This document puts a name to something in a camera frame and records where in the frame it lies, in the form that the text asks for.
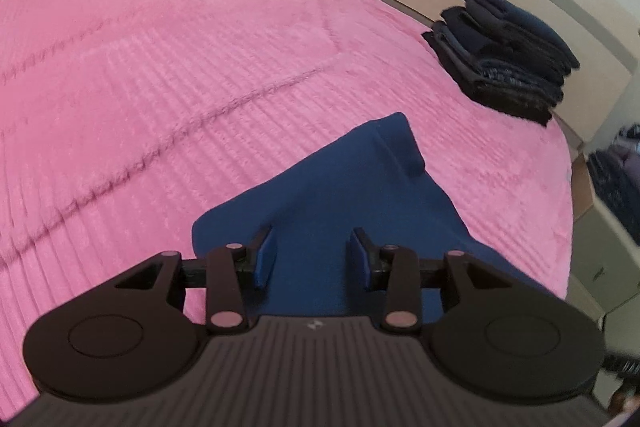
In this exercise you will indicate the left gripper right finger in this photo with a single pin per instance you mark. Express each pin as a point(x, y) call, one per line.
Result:
point(400, 273)

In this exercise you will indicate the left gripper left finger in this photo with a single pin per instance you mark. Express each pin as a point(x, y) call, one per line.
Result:
point(226, 273)

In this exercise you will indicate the navy blue garment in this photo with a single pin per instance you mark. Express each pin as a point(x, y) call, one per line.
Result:
point(372, 178)

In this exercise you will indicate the stack of folded dark clothes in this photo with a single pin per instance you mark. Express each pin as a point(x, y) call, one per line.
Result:
point(503, 57)

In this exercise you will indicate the pile of clothes beside bed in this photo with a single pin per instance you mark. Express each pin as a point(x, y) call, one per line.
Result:
point(614, 174)

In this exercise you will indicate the pink ribbed bed blanket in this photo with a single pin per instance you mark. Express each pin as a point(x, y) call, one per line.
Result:
point(122, 121)

